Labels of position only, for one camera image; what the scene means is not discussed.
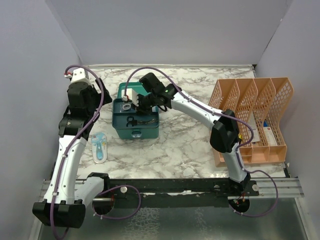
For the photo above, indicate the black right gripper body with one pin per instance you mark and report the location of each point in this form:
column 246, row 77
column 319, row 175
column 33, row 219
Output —
column 146, row 104

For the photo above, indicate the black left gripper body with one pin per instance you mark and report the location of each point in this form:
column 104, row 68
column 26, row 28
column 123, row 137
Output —
column 96, row 97

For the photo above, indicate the black handled scissors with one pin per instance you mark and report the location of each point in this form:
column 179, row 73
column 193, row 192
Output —
column 131, row 121

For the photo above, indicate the teal medicine box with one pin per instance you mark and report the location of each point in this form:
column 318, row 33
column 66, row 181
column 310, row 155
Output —
column 135, row 133

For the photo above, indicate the dark teal divided tray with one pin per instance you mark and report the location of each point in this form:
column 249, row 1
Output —
column 124, row 119

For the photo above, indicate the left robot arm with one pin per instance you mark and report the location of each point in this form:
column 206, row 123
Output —
column 62, row 205

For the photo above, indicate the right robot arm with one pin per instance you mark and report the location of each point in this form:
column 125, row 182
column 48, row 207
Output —
column 224, row 130

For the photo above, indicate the thermometer blister pack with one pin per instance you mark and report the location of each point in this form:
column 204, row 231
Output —
column 99, row 147

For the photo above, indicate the peach plastic file organizer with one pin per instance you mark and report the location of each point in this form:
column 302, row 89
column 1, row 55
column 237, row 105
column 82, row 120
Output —
column 255, row 100

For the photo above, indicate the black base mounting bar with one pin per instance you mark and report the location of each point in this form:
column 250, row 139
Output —
column 169, row 192

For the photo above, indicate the white box red label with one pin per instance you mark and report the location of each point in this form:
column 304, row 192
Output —
column 269, row 135

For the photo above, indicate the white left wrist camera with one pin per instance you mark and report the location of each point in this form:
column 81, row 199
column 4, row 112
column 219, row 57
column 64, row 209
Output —
column 80, row 75

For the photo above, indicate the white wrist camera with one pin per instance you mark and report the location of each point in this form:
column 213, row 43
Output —
column 130, row 95
column 80, row 75

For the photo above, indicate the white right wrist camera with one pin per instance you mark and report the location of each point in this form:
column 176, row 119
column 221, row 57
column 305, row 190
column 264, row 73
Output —
column 130, row 95

